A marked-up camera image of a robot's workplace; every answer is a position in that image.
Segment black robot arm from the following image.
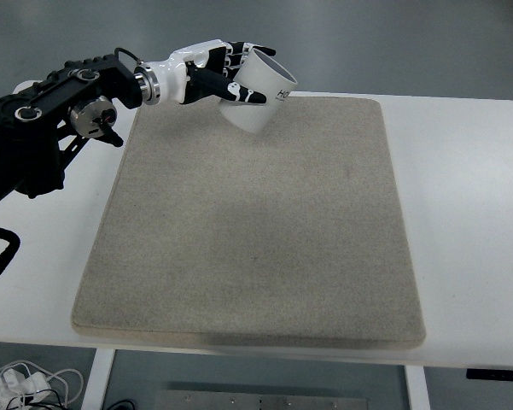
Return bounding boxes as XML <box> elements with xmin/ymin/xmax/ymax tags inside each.
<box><xmin>0</xmin><ymin>39</ymin><xmax>276</xmax><ymax>201</ymax></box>

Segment metal base plate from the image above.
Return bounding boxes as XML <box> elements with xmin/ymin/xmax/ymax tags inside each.
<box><xmin>154</xmin><ymin>389</ymin><xmax>368</xmax><ymax>410</ymax></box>

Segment white table leg frame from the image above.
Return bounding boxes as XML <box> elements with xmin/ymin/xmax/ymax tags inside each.
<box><xmin>81</xmin><ymin>348</ymin><xmax>115</xmax><ymax>410</ymax></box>

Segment white ribbed paper cup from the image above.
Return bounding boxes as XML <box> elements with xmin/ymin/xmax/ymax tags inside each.
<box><xmin>219</xmin><ymin>49</ymin><xmax>298</xmax><ymax>133</ymax></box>

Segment beige felt mat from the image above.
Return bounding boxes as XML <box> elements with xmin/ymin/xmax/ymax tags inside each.
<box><xmin>71</xmin><ymin>97</ymin><xmax>426</xmax><ymax>349</ymax></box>

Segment white power strip with cables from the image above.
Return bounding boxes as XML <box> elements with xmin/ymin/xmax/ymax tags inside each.
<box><xmin>0</xmin><ymin>360</ymin><xmax>85</xmax><ymax>410</ymax></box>

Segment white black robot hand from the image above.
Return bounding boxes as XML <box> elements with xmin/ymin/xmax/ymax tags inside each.
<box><xmin>134</xmin><ymin>39</ymin><xmax>277</xmax><ymax>105</ymax></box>

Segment black table control panel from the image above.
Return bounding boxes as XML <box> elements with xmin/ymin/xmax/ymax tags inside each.
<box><xmin>466</xmin><ymin>368</ymin><xmax>513</xmax><ymax>382</ymax></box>

